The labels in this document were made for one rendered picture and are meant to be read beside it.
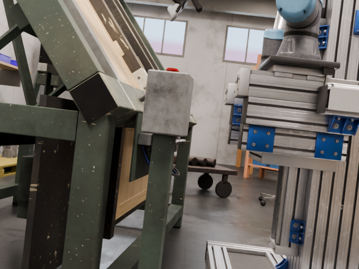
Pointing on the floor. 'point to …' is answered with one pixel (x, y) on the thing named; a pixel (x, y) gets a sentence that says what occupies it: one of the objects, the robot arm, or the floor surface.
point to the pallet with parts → (8, 160)
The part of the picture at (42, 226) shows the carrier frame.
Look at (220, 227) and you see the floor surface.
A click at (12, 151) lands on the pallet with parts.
